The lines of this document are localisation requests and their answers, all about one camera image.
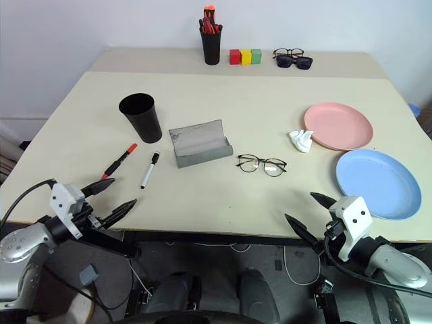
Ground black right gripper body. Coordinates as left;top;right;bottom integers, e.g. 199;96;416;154
318;210;346;252

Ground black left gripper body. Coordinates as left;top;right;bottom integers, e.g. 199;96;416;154
72;192;112;234

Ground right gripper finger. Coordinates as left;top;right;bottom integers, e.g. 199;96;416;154
284;213;321;252
310;192;338;213

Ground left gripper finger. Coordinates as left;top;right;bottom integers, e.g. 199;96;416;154
101;198;138;230
82;178;116;198

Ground red marker pen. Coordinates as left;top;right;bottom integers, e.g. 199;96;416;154
101;142;138;180

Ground white marker with black cap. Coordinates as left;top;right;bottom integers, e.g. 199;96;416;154
140;152;161;190

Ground blue plate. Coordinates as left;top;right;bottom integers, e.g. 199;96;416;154
335;149;423;221

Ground thin tortoise frame glasses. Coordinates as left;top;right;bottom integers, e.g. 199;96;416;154
236;154;288;178

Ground grey glasses case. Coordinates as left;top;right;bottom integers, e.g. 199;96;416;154
168;119;234;169

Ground grey box on floor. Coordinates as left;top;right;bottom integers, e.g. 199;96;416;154
78;263;100;286

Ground crumpled white tissue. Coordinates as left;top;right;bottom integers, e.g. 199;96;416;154
288;129;314;153

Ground black table leg foot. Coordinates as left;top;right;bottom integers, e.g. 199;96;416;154
313;275;342;324

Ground pink plate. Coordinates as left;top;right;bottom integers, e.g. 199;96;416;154
303;102;374;151

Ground dark rounded shape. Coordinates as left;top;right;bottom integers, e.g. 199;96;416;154
147;270;204;315
238;267;281;324

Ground black plastic cup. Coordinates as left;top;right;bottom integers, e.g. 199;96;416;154
118;93;163;144

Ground black sunglasses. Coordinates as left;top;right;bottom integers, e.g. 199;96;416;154
275;55;314;72

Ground black pen holder with pens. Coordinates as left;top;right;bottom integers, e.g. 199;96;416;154
198;17;223;65

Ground orange capped tool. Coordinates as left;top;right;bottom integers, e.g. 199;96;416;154
202;5;217;27

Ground black table frame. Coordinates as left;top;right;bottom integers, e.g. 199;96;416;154
79;228;432;260

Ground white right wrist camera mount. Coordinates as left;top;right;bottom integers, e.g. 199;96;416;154
328;196;374;263

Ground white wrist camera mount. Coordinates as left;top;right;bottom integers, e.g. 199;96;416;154
49;183;86;239
328;196;374;263

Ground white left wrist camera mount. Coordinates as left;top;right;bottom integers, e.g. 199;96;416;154
49;183;86;239

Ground white floor cable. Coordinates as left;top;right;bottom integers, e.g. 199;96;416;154
282;245;322;286

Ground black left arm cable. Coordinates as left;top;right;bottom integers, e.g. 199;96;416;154
0;178;55;227

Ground black frame glasses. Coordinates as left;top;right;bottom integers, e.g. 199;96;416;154
272;47;305;59

